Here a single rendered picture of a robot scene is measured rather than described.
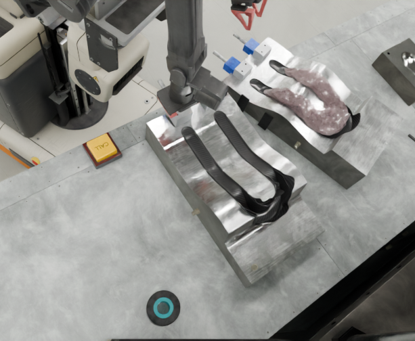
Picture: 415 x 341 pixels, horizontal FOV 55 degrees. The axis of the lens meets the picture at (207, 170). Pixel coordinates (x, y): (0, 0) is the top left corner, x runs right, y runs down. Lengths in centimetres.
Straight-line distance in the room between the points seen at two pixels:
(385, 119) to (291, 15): 165
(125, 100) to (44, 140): 39
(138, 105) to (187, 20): 118
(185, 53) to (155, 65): 158
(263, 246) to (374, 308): 37
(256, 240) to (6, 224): 63
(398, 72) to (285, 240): 76
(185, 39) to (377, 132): 73
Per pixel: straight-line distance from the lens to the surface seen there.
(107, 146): 111
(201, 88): 85
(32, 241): 108
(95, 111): 184
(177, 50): 77
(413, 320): 129
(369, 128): 127
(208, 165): 106
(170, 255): 105
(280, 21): 278
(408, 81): 153
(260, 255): 104
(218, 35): 256
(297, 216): 110
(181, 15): 69
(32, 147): 178
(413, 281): 131
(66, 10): 86
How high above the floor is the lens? 182
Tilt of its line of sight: 64 degrees down
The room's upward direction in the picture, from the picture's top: 23 degrees clockwise
